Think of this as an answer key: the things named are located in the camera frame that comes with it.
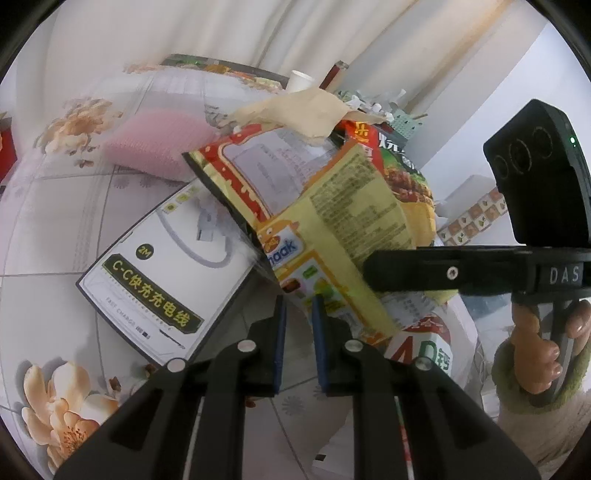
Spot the green patterned box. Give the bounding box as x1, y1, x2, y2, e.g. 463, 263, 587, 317
387, 110, 424, 139

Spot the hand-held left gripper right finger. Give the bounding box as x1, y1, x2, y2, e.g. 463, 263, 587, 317
310, 295, 541, 480

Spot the grey side table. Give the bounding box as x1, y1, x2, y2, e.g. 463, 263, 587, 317
332, 88, 432, 162

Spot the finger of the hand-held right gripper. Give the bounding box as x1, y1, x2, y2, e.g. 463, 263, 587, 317
364, 247, 522, 296

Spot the white bag with green print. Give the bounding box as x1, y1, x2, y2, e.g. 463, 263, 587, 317
369, 295, 478, 393

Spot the white paper cup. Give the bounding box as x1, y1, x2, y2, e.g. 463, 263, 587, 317
287, 70, 315, 93

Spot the checkered storage box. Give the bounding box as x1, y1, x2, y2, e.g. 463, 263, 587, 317
436, 174, 509, 247

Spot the pink sponge cloth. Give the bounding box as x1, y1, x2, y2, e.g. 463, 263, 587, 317
102, 113, 218, 182

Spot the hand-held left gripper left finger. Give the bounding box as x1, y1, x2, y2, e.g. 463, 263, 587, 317
53, 295, 289, 480

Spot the white cable package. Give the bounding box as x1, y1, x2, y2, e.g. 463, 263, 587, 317
76, 178, 259, 367

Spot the yellow snack bag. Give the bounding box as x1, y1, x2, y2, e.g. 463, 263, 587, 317
182, 124, 439, 342

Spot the white curtain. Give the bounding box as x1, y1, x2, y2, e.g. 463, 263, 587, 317
46, 0, 522, 116

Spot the tan cloth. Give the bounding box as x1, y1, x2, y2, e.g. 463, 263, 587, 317
228, 88, 389, 139

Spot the dark snack tray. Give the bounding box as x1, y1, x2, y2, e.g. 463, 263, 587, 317
159, 54, 289, 88

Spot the person's right hand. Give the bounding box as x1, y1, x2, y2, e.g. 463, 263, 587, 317
510, 299, 591, 402

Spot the red and green snack bag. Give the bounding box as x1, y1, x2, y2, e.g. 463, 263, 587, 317
342, 119, 437, 213

